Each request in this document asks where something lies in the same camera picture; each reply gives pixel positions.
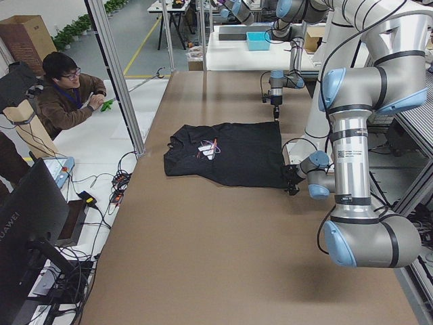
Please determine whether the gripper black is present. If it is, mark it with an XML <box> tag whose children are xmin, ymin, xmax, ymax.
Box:
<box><xmin>282</xmin><ymin>165</ymin><xmax>301</xmax><ymax>196</ymax></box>
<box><xmin>269</xmin><ymin>88</ymin><xmax>283</xmax><ymax>121</ymax></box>

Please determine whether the black printed t-shirt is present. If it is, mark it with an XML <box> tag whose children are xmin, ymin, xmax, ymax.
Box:
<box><xmin>164</xmin><ymin>121</ymin><xmax>288</xmax><ymax>189</ymax></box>

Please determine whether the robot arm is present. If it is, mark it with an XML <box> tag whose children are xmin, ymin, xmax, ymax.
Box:
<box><xmin>277</xmin><ymin>1</ymin><xmax>432</xmax><ymax>268</ymax></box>
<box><xmin>267</xmin><ymin>0</ymin><xmax>329</xmax><ymax>120</ymax></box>

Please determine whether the blue plastic bin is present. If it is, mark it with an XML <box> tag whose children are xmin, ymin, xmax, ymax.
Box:
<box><xmin>246</xmin><ymin>31</ymin><xmax>271</xmax><ymax>51</ymax></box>

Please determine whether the power strip with plugs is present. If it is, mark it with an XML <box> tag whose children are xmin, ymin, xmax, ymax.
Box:
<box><xmin>110</xmin><ymin>170</ymin><xmax>132</xmax><ymax>207</ymax></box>

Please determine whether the black power adapter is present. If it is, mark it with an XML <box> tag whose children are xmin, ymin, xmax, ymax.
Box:
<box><xmin>77</xmin><ymin>191</ymin><xmax>97</xmax><ymax>207</ymax></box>

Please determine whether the person in brown jacket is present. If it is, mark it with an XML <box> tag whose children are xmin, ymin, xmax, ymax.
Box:
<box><xmin>37</xmin><ymin>51</ymin><xmax>106</xmax><ymax>139</ymax></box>

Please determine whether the teach pendant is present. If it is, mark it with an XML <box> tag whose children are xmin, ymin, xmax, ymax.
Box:
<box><xmin>43</xmin><ymin>156</ymin><xmax>75</xmax><ymax>189</ymax></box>

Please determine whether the black computer monitor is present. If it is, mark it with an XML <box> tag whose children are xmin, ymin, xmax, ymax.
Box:
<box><xmin>1</xmin><ymin>158</ymin><xmax>74</xmax><ymax>324</ymax></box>

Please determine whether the cardboard box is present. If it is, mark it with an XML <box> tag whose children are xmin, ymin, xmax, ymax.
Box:
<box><xmin>1</xmin><ymin>15</ymin><xmax>57</xmax><ymax>75</ymax></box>

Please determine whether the aluminium frame cage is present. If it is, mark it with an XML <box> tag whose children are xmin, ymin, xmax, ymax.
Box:
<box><xmin>84</xmin><ymin>0</ymin><xmax>145</xmax><ymax>157</ymax></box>

